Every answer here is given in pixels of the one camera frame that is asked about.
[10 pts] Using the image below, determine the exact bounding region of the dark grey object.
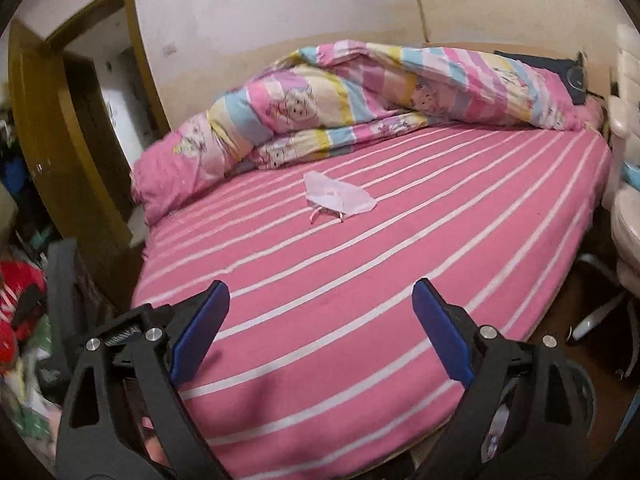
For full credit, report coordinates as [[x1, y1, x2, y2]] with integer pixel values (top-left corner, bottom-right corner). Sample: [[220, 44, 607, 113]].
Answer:
[[45, 240, 103, 403]]

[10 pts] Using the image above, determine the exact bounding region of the wooden door frame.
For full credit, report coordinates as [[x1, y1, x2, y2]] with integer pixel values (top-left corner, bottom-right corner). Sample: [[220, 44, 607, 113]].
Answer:
[[45, 0, 171, 221]]

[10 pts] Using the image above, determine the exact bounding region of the pink striped bed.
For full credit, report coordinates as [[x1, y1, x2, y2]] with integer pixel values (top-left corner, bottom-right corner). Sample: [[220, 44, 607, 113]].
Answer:
[[131, 120, 613, 478]]

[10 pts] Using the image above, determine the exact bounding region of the cartoon print quilt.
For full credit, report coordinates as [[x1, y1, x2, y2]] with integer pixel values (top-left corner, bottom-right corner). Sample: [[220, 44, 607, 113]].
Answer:
[[131, 41, 583, 226]]

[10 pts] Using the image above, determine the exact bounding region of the red printed bag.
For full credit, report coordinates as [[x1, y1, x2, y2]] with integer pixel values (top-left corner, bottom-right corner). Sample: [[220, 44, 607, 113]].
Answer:
[[0, 260, 48, 371]]

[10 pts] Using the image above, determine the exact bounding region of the wooden door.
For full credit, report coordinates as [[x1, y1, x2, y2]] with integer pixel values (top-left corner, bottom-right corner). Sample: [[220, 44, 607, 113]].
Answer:
[[7, 17, 136, 311]]

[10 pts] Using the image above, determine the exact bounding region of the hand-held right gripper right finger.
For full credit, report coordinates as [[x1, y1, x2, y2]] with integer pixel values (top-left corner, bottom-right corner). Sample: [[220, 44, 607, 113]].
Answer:
[[407, 277, 578, 480]]

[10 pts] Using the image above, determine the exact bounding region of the pink plastic bag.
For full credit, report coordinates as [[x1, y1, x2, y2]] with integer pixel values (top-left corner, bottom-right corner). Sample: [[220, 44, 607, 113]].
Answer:
[[302, 170, 377, 225]]

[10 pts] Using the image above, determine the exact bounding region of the white padded chair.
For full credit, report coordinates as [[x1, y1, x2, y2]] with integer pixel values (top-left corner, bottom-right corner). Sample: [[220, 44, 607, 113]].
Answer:
[[570, 22, 640, 381]]

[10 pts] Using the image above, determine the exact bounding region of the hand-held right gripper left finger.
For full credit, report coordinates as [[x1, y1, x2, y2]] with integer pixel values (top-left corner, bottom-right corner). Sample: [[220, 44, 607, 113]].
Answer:
[[54, 280, 235, 480]]

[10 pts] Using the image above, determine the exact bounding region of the dark blue pillow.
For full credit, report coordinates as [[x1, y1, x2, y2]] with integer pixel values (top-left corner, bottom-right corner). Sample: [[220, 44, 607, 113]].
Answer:
[[492, 50, 588, 106]]

